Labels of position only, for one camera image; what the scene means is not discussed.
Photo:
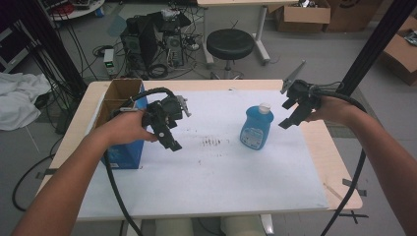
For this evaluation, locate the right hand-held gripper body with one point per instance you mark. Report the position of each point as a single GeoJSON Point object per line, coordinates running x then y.
{"type": "Point", "coordinates": [306, 95]}

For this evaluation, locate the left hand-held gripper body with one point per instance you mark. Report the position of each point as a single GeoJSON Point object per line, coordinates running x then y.
{"type": "Point", "coordinates": [168, 106]}

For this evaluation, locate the blue bottle with white cap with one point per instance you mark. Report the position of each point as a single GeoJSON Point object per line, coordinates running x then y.
{"type": "Point", "coordinates": [256, 129]}

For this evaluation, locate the person's right hand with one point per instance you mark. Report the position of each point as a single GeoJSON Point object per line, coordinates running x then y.
{"type": "Point", "coordinates": [332, 109]}

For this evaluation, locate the person's left hand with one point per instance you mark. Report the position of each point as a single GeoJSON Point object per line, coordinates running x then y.
{"type": "Point", "coordinates": [126, 128]}

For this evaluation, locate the blue cardboard box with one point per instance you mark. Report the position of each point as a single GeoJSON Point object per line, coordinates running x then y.
{"type": "Point", "coordinates": [126, 154]}

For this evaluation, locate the grey computer tower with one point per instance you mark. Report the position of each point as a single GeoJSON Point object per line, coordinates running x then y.
{"type": "Point", "coordinates": [174, 49]}

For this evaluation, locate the black computer tower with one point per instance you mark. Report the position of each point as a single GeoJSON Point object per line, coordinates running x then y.
{"type": "Point", "coordinates": [142, 46]}

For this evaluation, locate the white power supply box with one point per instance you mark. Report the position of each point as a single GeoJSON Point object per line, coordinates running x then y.
{"type": "Point", "coordinates": [109, 62]}

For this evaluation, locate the white-legged desk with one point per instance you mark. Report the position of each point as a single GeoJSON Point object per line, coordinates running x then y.
{"type": "Point", "coordinates": [262, 32]}

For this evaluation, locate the white table mat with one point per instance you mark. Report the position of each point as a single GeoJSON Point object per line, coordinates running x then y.
{"type": "Point", "coordinates": [229, 177]}

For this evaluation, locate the open brown cardboard box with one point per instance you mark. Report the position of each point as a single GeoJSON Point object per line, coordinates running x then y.
{"type": "Point", "coordinates": [303, 16]}

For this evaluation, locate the black round stool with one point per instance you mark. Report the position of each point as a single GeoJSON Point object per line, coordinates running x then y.
{"type": "Point", "coordinates": [230, 43]}

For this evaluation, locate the grey tape strip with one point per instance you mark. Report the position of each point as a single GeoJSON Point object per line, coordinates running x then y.
{"type": "Point", "coordinates": [354, 187]}

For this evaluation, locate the tall brown cardboard box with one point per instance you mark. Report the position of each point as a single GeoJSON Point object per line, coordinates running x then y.
{"type": "Point", "coordinates": [352, 14]}

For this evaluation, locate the brown cardboard box with flaps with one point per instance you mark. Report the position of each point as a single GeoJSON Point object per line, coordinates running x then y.
{"type": "Point", "coordinates": [401, 54]}

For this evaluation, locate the black tape cross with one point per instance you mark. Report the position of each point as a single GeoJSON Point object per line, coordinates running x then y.
{"type": "Point", "coordinates": [354, 216]}

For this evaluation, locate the round white table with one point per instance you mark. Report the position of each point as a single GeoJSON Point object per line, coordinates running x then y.
{"type": "Point", "coordinates": [78, 10]}

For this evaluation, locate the white crumpled cloth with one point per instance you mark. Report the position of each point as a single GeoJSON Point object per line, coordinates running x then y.
{"type": "Point", "coordinates": [19, 98]}

